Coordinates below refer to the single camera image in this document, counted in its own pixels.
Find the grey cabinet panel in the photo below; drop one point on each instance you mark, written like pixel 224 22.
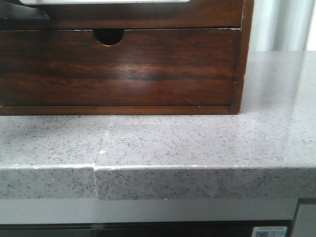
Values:
pixel 305 219

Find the black appliance under counter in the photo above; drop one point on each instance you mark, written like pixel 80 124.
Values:
pixel 142 229

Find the white QR code sticker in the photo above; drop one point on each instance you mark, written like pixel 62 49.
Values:
pixel 269 231

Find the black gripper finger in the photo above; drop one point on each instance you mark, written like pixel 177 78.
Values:
pixel 20 12

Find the dark wooden drawer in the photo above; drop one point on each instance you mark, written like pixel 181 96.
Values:
pixel 194 13
pixel 148 67

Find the dark wooden drawer cabinet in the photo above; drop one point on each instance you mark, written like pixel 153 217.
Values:
pixel 113 36

